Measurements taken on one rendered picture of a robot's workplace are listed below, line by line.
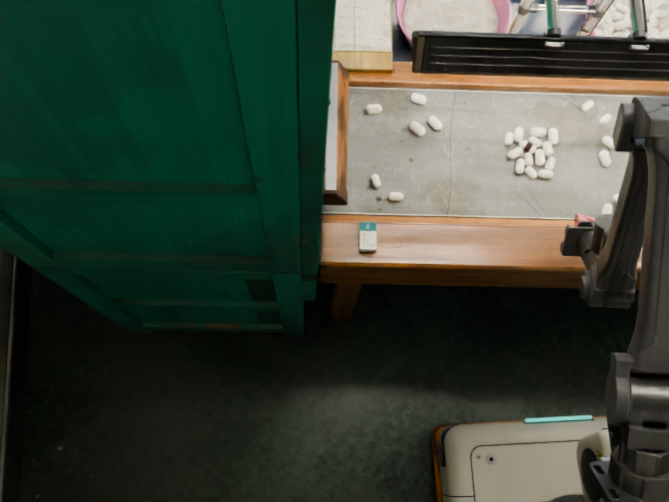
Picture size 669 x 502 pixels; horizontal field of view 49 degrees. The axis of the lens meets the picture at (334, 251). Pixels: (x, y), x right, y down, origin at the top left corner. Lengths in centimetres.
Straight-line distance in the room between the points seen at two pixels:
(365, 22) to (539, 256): 64
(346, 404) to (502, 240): 87
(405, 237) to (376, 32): 48
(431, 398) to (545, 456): 41
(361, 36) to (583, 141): 55
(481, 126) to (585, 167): 25
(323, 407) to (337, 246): 82
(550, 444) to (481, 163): 79
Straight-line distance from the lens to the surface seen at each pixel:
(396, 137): 163
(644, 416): 106
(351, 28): 171
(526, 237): 159
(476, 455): 200
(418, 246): 153
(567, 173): 169
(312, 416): 222
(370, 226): 151
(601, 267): 131
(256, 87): 71
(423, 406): 225
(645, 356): 104
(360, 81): 166
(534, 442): 204
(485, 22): 182
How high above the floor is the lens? 222
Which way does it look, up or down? 75 degrees down
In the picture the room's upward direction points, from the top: 8 degrees clockwise
